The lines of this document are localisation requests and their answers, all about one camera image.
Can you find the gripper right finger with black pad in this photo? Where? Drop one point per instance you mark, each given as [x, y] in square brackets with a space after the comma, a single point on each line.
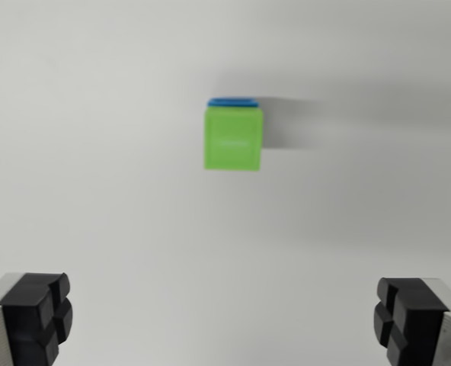
[416, 320]

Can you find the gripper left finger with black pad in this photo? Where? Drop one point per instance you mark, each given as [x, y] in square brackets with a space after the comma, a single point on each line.
[27, 316]

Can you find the green embossed soft cube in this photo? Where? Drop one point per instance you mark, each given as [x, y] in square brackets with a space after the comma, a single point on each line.
[233, 139]

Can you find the blue embossed soft cube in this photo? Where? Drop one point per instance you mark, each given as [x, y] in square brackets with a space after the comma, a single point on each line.
[232, 102]

